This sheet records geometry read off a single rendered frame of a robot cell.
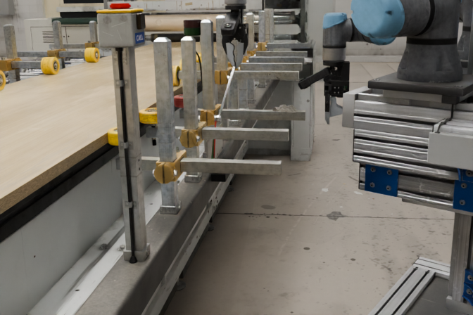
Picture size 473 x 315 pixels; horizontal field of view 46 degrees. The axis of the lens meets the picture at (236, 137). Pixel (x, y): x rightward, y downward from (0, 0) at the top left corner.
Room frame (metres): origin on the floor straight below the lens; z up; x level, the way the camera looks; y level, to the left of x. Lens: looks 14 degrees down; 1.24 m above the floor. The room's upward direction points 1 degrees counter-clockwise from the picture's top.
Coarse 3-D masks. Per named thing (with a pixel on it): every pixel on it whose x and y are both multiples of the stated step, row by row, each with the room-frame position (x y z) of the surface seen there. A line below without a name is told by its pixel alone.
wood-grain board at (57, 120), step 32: (96, 64) 2.94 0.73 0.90; (0, 96) 1.98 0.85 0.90; (32, 96) 1.97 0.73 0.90; (64, 96) 1.96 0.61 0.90; (96, 96) 1.95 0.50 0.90; (0, 128) 1.47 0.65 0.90; (32, 128) 1.47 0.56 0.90; (64, 128) 1.46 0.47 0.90; (96, 128) 1.45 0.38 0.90; (0, 160) 1.16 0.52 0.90; (32, 160) 1.16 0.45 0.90; (64, 160) 1.16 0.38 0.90; (0, 192) 0.96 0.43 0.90; (32, 192) 1.03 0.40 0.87
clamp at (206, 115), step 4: (220, 104) 1.92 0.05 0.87; (216, 108) 1.84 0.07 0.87; (204, 112) 1.80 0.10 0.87; (208, 112) 1.79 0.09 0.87; (212, 112) 1.80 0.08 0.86; (216, 112) 1.83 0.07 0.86; (200, 116) 1.80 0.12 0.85; (204, 116) 1.80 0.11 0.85; (208, 116) 1.79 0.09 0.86; (212, 116) 1.79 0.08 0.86; (200, 120) 1.80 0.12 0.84; (204, 120) 1.80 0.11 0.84; (208, 120) 1.79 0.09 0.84; (212, 120) 1.79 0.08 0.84; (208, 124) 1.79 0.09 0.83; (212, 124) 1.81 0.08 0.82
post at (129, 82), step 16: (112, 48) 1.08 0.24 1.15; (128, 48) 1.07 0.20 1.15; (128, 64) 1.07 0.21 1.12; (128, 80) 1.07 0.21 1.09; (128, 96) 1.07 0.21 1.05; (128, 112) 1.07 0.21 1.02; (128, 128) 1.07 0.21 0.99; (128, 144) 1.07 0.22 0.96; (128, 160) 1.07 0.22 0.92; (128, 176) 1.07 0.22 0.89; (128, 192) 1.07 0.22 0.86; (128, 208) 1.07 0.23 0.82; (128, 224) 1.07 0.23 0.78; (144, 224) 1.10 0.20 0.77; (128, 240) 1.07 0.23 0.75; (144, 240) 1.09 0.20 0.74; (128, 256) 1.07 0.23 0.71; (144, 256) 1.07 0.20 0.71
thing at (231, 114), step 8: (200, 112) 1.87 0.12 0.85; (224, 112) 1.86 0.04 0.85; (232, 112) 1.85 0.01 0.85; (240, 112) 1.85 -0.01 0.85; (248, 112) 1.84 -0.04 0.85; (256, 112) 1.84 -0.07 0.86; (264, 112) 1.83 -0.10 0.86; (272, 112) 1.83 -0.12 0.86; (280, 112) 1.82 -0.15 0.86; (288, 112) 1.82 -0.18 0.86; (296, 112) 1.81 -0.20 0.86; (304, 112) 1.81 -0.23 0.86; (304, 120) 1.81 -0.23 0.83
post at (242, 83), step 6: (240, 42) 2.56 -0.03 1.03; (246, 54) 2.58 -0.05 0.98; (240, 84) 2.56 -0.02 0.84; (246, 84) 2.57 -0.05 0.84; (240, 90) 2.56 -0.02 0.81; (246, 90) 2.57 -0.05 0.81; (240, 96) 2.56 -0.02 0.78; (246, 96) 2.57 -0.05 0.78; (240, 102) 2.56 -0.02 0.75; (246, 102) 2.56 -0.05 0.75; (240, 108) 2.56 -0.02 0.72; (246, 108) 2.56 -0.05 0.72
